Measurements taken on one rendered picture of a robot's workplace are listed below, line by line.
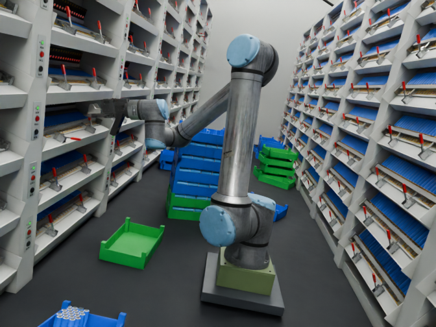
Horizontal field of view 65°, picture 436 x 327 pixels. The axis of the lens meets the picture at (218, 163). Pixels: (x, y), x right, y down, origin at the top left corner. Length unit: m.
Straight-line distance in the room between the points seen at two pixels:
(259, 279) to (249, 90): 0.72
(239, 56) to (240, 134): 0.26
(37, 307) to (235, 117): 0.91
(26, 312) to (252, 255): 0.80
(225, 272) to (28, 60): 0.99
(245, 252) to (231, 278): 0.11
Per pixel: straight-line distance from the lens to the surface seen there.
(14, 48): 1.20
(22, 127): 1.20
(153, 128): 1.51
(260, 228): 1.33
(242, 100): 1.18
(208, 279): 1.45
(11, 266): 1.38
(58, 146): 1.39
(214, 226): 1.21
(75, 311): 1.21
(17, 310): 1.36
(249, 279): 1.41
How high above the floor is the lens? 0.83
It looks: 13 degrees down
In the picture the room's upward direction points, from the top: 11 degrees clockwise
